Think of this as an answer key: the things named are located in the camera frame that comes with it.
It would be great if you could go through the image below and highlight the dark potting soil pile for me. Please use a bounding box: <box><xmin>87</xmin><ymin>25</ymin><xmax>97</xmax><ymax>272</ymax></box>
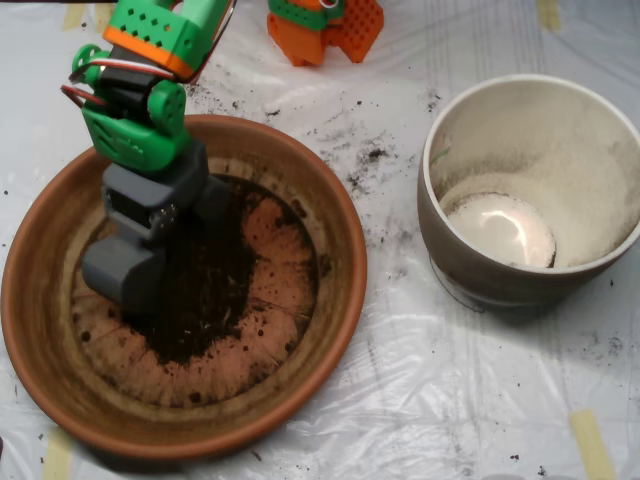
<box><xmin>124</xmin><ymin>174</ymin><xmax>334</xmax><ymax>366</ymax></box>

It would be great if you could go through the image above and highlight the orange and green robot base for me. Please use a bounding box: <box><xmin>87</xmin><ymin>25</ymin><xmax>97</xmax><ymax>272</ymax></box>
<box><xmin>267</xmin><ymin>0</ymin><xmax>385</xmax><ymax>69</ymax></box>

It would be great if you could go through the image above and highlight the terracotta clay saucer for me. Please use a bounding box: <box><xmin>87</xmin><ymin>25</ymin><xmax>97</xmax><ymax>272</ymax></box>
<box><xmin>0</xmin><ymin>113</ymin><xmax>369</xmax><ymax>461</ymax></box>

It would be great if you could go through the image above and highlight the white ceramic plant pot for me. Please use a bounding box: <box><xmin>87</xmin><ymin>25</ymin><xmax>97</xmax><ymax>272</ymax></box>
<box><xmin>417</xmin><ymin>73</ymin><xmax>640</xmax><ymax>309</ymax></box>

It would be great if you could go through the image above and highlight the clear plastic cover sheet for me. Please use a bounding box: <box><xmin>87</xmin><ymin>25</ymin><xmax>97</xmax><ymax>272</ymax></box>
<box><xmin>0</xmin><ymin>0</ymin><xmax>640</xmax><ymax>480</ymax></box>

